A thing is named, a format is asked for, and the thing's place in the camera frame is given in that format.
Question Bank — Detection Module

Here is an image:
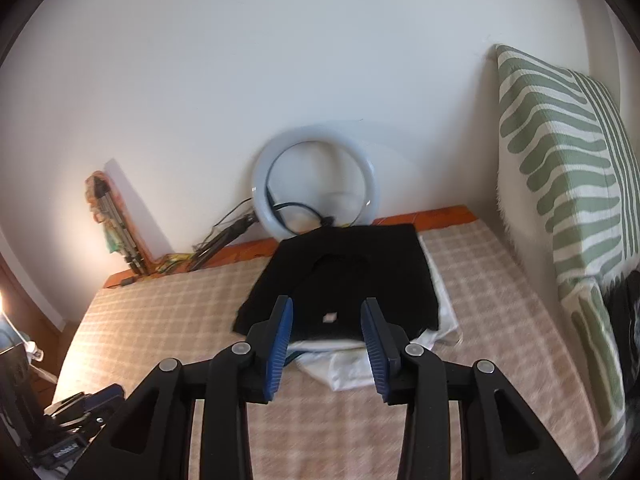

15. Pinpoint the black garment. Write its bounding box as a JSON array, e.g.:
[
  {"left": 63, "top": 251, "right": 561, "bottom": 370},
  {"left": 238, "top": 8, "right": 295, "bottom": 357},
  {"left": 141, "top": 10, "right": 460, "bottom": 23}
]
[{"left": 232, "top": 223, "right": 438, "bottom": 341}]

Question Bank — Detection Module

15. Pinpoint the white folded clothes pile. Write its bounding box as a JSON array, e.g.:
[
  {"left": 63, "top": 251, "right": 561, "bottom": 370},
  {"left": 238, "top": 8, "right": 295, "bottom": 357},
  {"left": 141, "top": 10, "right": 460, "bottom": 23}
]
[{"left": 285, "top": 234, "right": 462, "bottom": 394}]

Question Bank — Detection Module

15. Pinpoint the pink plaid bedspread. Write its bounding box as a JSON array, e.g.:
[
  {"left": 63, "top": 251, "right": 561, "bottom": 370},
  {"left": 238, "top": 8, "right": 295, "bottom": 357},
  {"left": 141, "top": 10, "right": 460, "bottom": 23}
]
[{"left": 51, "top": 218, "right": 601, "bottom": 480}]

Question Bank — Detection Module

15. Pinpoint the folded tripod with colourful scarf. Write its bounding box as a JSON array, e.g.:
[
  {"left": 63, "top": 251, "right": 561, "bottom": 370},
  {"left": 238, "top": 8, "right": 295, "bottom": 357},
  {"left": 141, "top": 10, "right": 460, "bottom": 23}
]
[{"left": 85, "top": 171, "right": 150, "bottom": 275}]

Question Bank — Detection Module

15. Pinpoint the green striped white pillow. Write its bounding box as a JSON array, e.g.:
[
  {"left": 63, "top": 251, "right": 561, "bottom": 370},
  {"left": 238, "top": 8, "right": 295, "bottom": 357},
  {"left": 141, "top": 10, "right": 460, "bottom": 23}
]
[{"left": 495, "top": 44, "right": 639, "bottom": 479}]

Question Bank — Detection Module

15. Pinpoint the orange wooden bed frame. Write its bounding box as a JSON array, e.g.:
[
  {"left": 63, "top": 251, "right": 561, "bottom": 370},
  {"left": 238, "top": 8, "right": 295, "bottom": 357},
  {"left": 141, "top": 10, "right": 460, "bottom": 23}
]
[{"left": 103, "top": 205, "right": 477, "bottom": 289}]

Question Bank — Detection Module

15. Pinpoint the white ring light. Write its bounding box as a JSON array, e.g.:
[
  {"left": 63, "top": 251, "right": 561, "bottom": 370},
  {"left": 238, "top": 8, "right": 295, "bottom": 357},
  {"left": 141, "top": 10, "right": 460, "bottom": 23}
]
[{"left": 250, "top": 125, "right": 381, "bottom": 240}]

